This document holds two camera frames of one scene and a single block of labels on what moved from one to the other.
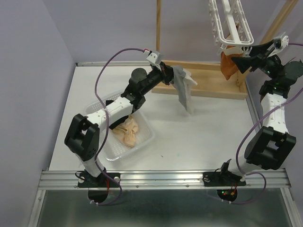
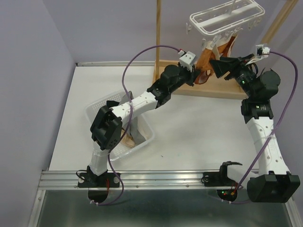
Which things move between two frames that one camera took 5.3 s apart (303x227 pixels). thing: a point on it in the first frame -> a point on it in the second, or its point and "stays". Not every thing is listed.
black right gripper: (244, 63) -> (225, 64)
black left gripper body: (166, 80) -> (185, 76)
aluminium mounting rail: (61, 179) stays
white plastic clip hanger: (230, 47) -> (225, 21)
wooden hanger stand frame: (211, 83) stays
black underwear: (108, 101) stays
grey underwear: (183, 82) -> (135, 129)
